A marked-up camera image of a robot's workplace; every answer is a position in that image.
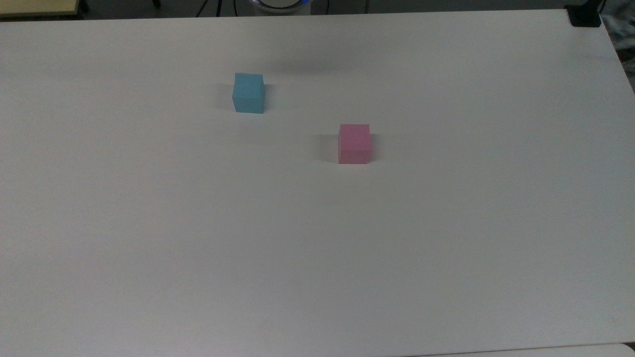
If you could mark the blue cube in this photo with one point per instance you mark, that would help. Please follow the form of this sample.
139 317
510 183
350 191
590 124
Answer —
248 93

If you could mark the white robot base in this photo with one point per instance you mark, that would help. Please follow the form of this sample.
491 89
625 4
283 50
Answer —
282 5

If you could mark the pink cube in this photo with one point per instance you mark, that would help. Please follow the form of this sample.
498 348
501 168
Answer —
354 145

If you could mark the black corner clamp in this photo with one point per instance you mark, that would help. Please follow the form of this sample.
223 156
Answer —
585 17

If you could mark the yellow wooden table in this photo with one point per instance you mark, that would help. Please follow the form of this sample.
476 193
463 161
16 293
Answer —
37 7

